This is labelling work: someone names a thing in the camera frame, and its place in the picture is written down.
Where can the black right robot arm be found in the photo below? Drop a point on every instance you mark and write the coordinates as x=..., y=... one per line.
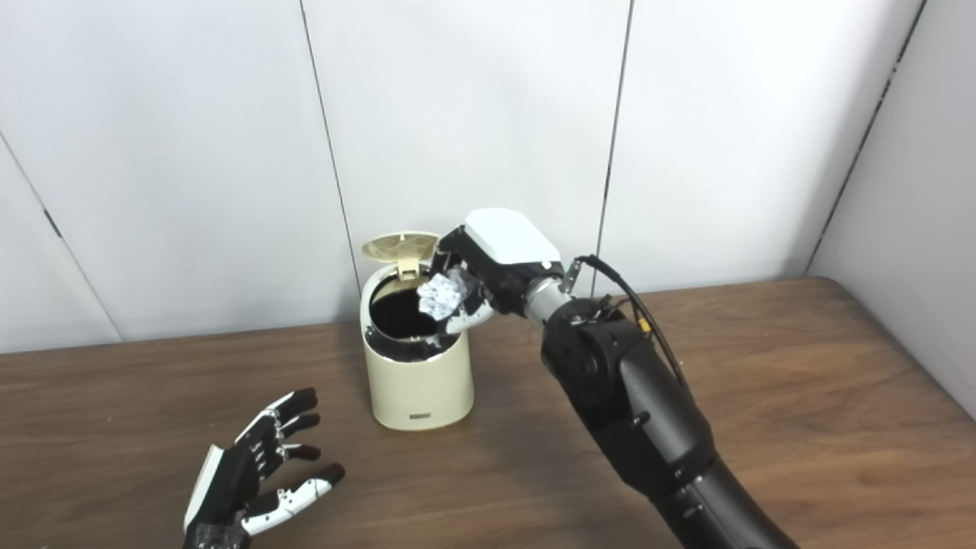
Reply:
x=640, y=412

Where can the white paper ball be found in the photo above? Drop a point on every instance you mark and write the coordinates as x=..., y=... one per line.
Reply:
x=441, y=296

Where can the cream round bin lid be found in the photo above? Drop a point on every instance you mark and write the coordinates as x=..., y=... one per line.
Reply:
x=396, y=245

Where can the cream-colored round bin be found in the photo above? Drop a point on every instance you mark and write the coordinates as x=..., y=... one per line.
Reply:
x=419, y=381

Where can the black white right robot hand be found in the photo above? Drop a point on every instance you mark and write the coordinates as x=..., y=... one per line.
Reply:
x=507, y=244

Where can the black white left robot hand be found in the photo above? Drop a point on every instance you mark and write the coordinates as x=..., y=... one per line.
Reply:
x=236, y=473

